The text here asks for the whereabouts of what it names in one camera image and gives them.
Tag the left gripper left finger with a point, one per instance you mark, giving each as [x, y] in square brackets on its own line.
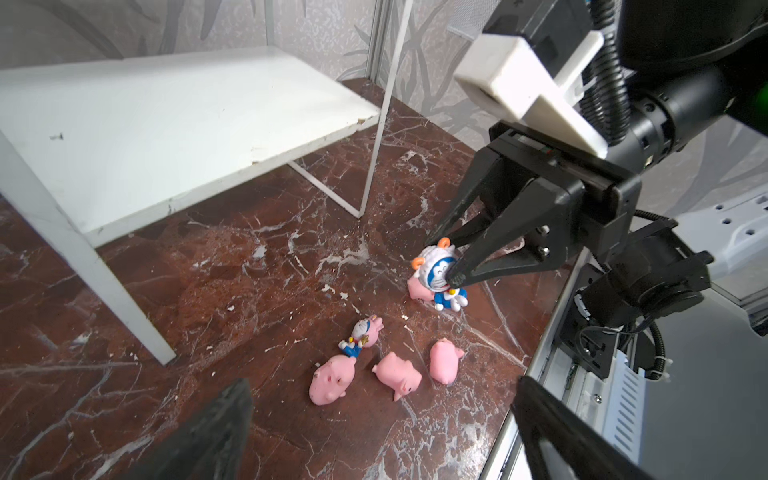
[209, 445]

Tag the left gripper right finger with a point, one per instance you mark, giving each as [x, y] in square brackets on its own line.
[559, 445]

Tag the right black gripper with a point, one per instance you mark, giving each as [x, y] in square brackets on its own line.
[543, 201]

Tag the white hooded Doraemon figure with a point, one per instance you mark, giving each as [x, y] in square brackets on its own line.
[431, 267]

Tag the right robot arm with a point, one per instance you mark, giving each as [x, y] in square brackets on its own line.
[587, 95]

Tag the white two-tier metal shelf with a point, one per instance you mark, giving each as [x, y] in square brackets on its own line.
[91, 152]

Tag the pink pig toy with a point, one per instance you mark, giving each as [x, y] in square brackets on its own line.
[417, 291]
[444, 361]
[398, 374]
[331, 380]

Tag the pink hooded Doraemon figure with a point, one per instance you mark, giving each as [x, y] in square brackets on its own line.
[365, 334]

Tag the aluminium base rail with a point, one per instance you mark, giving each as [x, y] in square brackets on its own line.
[708, 418]

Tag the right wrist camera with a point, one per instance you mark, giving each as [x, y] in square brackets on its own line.
[526, 67]

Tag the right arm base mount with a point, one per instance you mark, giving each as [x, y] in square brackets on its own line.
[657, 274]

